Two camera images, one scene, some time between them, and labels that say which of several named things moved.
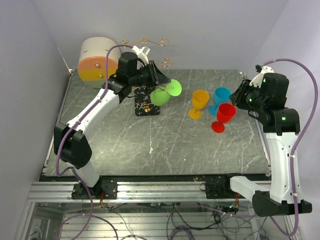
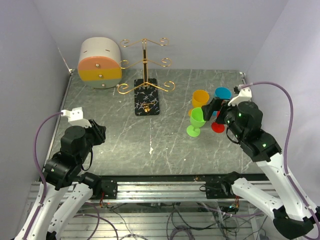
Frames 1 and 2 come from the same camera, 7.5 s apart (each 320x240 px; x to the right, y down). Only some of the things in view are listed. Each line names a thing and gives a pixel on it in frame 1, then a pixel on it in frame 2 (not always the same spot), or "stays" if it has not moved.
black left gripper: [157, 77] -> [99, 131]
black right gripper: [238, 100] -> [217, 104]
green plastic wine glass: [159, 96] -> [197, 120]
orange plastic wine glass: [199, 99] stays
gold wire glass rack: [144, 106] stays
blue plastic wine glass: [221, 95] stays
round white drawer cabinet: [92, 61] stays
